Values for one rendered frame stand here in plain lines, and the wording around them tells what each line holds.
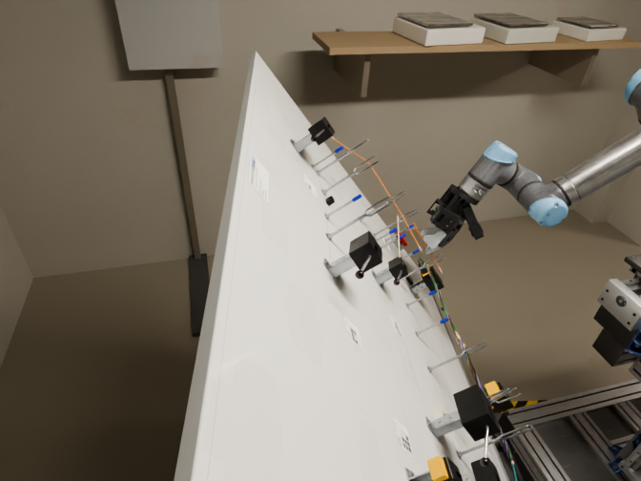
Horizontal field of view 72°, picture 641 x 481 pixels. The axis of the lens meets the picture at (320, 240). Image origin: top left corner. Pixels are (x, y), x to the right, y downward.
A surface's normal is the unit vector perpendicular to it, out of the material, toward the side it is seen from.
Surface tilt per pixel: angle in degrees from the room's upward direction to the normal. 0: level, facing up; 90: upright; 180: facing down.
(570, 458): 0
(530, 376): 0
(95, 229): 90
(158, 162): 90
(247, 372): 53
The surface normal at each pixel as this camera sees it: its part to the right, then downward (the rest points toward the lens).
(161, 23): 0.26, 0.59
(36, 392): 0.04, -0.80
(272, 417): 0.82, -0.49
